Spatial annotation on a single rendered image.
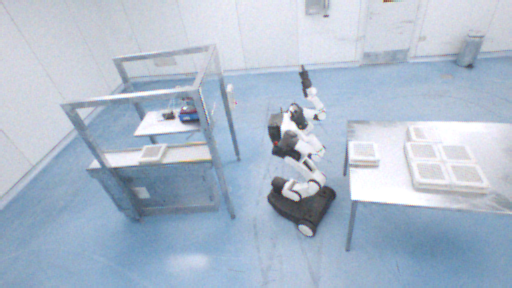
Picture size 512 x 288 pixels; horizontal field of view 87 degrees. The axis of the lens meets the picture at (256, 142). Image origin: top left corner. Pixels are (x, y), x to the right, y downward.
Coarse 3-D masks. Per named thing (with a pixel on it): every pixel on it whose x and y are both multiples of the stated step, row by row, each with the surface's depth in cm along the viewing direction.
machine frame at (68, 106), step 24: (192, 48) 284; (120, 72) 303; (120, 96) 214; (144, 96) 211; (168, 96) 210; (192, 96) 210; (72, 120) 226; (96, 144) 248; (216, 168) 259; (120, 192) 284
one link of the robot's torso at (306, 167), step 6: (288, 156) 258; (306, 156) 262; (288, 162) 260; (294, 162) 256; (306, 162) 265; (300, 168) 257; (306, 168) 256; (312, 168) 265; (306, 174) 261; (312, 174) 258; (318, 174) 261; (312, 180) 258; (318, 180) 257; (324, 180) 262; (318, 186) 257
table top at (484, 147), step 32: (352, 128) 281; (384, 128) 274; (448, 128) 262; (480, 128) 256; (384, 160) 240; (480, 160) 226; (352, 192) 217; (384, 192) 213; (416, 192) 209; (448, 192) 205
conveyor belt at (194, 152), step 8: (216, 144) 283; (120, 152) 292; (128, 152) 291; (136, 152) 289; (168, 152) 282; (176, 152) 280; (184, 152) 279; (192, 152) 277; (200, 152) 275; (208, 152) 274; (96, 160) 286; (112, 160) 283; (120, 160) 282; (128, 160) 280; (136, 160) 278; (168, 160) 272; (176, 160) 270
